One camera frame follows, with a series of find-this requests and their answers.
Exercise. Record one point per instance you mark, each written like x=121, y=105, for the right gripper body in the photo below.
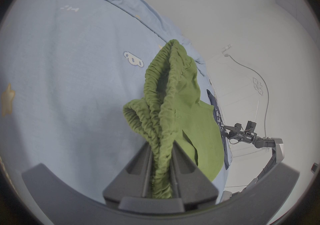
x=236, y=136

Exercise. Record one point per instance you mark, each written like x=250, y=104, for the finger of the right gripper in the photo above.
x=226, y=136
x=230, y=129

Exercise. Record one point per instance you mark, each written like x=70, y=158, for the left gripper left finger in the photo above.
x=130, y=176

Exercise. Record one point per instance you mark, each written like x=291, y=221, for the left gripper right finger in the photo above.
x=192, y=179

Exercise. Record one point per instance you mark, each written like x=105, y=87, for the green shorts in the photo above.
x=180, y=99

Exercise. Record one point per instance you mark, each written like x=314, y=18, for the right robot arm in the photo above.
x=277, y=149

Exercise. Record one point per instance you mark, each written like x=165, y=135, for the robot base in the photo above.
x=228, y=196

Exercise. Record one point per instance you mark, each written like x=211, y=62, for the bed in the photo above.
x=62, y=81

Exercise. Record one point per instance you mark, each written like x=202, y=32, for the dark blue T-shirt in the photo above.
x=217, y=116

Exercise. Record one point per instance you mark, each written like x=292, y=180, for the pale blue quilt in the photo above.
x=140, y=6

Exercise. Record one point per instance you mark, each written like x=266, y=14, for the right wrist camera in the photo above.
x=238, y=126

